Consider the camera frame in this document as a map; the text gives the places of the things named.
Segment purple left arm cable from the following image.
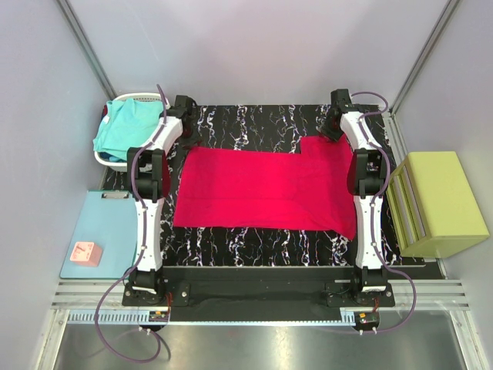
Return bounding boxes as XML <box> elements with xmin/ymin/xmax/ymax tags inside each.
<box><xmin>93</xmin><ymin>83</ymin><xmax>173</xmax><ymax>363</ymax></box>

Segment pink numbered block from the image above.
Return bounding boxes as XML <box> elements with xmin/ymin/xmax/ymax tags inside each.
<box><xmin>69</xmin><ymin>241</ymin><xmax>102</xmax><ymax>267</ymax></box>

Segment pink t shirt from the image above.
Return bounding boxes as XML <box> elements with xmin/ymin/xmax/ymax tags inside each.
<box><xmin>173</xmin><ymin>136</ymin><xmax>357</xmax><ymax>239</ymax></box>

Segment yellow green drawer box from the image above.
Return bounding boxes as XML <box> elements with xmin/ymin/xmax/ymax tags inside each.
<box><xmin>387</xmin><ymin>151</ymin><xmax>490</xmax><ymax>258</ymax></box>

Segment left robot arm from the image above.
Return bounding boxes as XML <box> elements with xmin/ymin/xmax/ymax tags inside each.
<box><xmin>123</xmin><ymin>95</ymin><xmax>196</xmax><ymax>305</ymax></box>

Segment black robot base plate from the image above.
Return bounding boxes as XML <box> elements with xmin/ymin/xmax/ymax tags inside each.
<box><xmin>122</xmin><ymin>267</ymin><xmax>395</xmax><ymax>325</ymax></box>

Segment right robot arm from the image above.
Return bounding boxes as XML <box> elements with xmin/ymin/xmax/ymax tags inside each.
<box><xmin>318</xmin><ymin>89</ymin><xmax>390</xmax><ymax>306</ymax></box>

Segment blue t shirt in basket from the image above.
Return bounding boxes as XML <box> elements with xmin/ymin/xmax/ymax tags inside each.
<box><xmin>99</xmin><ymin>153</ymin><xmax>125</xmax><ymax>163</ymax></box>

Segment light blue clipboard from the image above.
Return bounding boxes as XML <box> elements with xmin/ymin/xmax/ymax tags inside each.
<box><xmin>59</xmin><ymin>190</ymin><xmax>137</xmax><ymax>280</ymax></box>

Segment turquoise t shirt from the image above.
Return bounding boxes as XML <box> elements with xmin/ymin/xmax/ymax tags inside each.
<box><xmin>92</xmin><ymin>98</ymin><xmax>165</xmax><ymax>163</ymax></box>

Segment white laundry basket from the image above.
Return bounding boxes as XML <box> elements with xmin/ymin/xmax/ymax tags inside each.
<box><xmin>94</xmin><ymin>91</ymin><xmax>170</xmax><ymax>173</ymax></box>

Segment red t shirt in basket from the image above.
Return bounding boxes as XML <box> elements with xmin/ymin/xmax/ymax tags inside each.
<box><xmin>101</xmin><ymin>104</ymin><xmax>109</xmax><ymax>123</ymax></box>

